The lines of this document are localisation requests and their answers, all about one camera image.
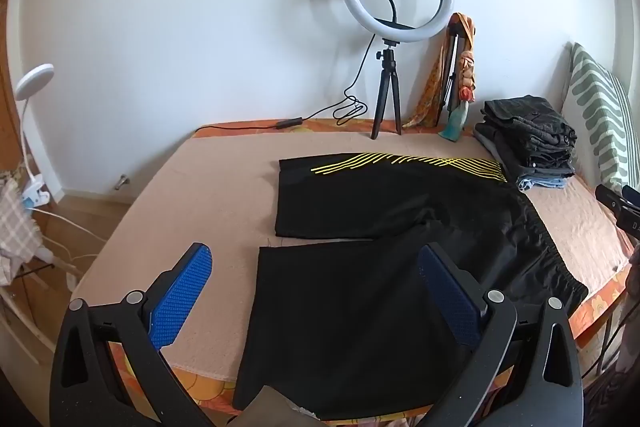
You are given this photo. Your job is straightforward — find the black folded stand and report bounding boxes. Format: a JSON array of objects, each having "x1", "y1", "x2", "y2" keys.
[{"x1": 437, "y1": 24, "x2": 463, "y2": 125}]

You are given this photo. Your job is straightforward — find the black pants with yellow stripes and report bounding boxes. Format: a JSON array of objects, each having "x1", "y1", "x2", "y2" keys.
[{"x1": 232, "y1": 151, "x2": 590, "y2": 422}]

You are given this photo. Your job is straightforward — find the orange floral bed sheet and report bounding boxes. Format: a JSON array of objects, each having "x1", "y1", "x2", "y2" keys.
[{"x1": 107, "y1": 118, "x2": 640, "y2": 423}]

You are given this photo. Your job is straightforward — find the black mini tripod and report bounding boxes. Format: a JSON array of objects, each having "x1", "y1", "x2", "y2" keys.
[{"x1": 370, "y1": 38, "x2": 403, "y2": 140}]

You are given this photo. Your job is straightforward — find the brown cloth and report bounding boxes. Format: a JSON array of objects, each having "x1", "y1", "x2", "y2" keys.
[{"x1": 235, "y1": 386, "x2": 321, "y2": 427}]

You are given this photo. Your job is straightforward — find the beige blanket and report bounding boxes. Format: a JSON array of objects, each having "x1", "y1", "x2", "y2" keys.
[{"x1": 70, "y1": 127, "x2": 631, "y2": 380}]

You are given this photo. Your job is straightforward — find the black ring light cable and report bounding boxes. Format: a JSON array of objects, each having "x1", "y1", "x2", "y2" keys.
[{"x1": 207, "y1": 34, "x2": 381, "y2": 130}]

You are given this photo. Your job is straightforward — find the orange patterned scarf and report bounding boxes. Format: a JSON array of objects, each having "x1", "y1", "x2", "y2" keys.
[{"x1": 402, "y1": 13, "x2": 478, "y2": 142}]

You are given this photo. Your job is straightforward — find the white pillow with green pattern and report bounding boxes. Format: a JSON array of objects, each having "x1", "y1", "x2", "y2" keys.
[{"x1": 560, "y1": 42, "x2": 640, "y2": 198}]

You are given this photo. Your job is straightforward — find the checkered cloth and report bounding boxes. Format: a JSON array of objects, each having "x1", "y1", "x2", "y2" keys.
[{"x1": 0, "y1": 172, "x2": 43, "y2": 288}]

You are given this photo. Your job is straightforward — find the blue folded jeans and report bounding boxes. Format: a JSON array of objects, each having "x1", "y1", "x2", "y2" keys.
[{"x1": 515, "y1": 174, "x2": 568, "y2": 192}]

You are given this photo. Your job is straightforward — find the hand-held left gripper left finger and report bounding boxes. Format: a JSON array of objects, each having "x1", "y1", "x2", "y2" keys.
[{"x1": 50, "y1": 243, "x2": 216, "y2": 427}]

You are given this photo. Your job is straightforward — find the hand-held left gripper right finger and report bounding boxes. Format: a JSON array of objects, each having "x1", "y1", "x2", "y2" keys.
[{"x1": 417, "y1": 243, "x2": 585, "y2": 427}]

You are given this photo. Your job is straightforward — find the white clamp desk lamp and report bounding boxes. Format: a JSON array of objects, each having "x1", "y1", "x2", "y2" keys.
[{"x1": 14, "y1": 64, "x2": 55, "y2": 210}]

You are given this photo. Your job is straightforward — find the white cable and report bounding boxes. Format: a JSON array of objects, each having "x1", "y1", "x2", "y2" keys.
[{"x1": 30, "y1": 206, "x2": 106, "y2": 288}]

